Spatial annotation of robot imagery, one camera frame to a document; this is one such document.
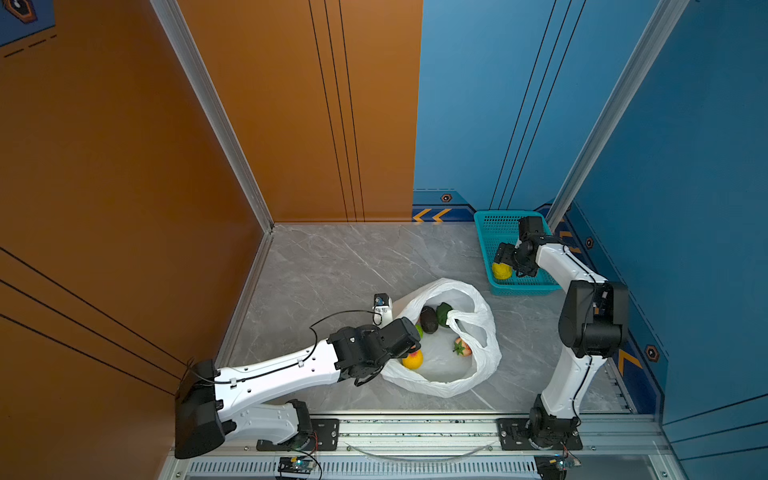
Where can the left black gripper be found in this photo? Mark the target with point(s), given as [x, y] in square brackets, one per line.
[406, 353]

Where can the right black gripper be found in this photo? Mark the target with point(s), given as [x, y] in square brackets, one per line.
[503, 254]

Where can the teal plastic basket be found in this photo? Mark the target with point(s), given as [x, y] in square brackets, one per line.
[498, 234]

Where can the yellow lemon fruit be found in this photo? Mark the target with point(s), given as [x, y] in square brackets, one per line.
[501, 271]

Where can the green lime fruit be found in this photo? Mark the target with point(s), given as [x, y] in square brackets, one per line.
[442, 312]

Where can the white plastic bag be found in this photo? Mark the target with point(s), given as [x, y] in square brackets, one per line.
[443, 373]

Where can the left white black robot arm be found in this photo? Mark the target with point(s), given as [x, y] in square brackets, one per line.
[212, 405]

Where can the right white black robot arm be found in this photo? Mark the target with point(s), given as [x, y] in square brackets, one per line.
[593, 325]

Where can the yellow red mango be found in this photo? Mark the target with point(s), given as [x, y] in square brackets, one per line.
[413, 361]

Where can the dark avocado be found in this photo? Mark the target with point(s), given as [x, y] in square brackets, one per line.
[428, 320]

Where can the left green circuit board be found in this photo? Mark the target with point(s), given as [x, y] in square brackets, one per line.
[296, 467]

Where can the green circuit board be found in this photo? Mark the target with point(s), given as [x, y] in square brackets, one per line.
[555, 468]
[296, 467]

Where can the right green circuit board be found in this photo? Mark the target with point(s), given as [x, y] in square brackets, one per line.
[555, 468]

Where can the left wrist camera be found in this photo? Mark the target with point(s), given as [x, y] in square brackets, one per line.
[382, 309]

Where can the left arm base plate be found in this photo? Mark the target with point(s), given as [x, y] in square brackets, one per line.
[323, 435]

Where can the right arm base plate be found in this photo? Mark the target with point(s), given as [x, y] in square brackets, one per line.
[521, 434]

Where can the aluminium front rail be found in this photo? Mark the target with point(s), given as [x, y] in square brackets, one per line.
[454, 445]

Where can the right aluminium corner post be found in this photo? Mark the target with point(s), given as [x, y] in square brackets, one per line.
[662, 22]

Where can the aluminium corner post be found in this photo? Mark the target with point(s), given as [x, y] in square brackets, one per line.
[177, 31]
[662, 22]

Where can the left aluminium corner post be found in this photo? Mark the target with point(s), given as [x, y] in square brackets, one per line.
[177, 31]

